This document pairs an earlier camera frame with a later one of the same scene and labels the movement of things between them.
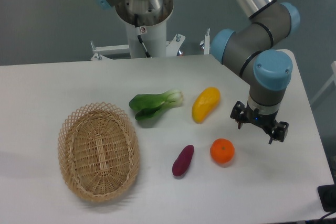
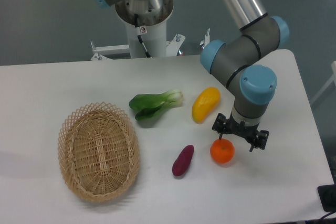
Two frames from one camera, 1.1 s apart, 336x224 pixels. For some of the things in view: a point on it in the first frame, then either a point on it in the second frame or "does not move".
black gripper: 265,120 → 221,125
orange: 222,150 does not move
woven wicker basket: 99,152 does not move
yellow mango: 206,103 does not move
